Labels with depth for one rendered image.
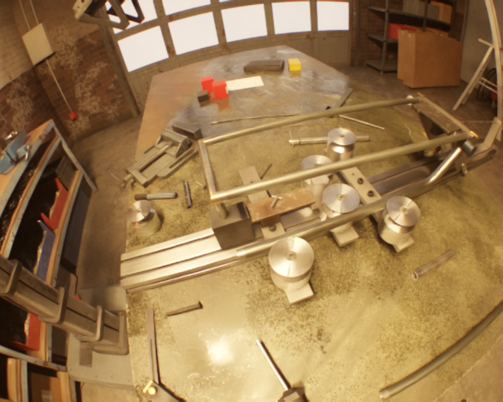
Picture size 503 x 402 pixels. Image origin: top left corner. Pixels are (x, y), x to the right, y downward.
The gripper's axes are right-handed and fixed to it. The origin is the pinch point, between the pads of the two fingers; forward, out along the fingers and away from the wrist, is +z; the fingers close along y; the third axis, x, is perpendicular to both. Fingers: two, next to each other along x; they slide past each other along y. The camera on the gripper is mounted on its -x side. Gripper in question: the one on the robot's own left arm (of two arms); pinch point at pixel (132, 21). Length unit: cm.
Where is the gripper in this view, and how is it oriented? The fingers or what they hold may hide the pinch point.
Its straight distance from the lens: 45.6
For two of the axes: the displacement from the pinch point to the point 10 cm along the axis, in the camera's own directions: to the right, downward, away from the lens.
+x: -7.8, 4.9, 3.7
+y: -1.5, -7.4, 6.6
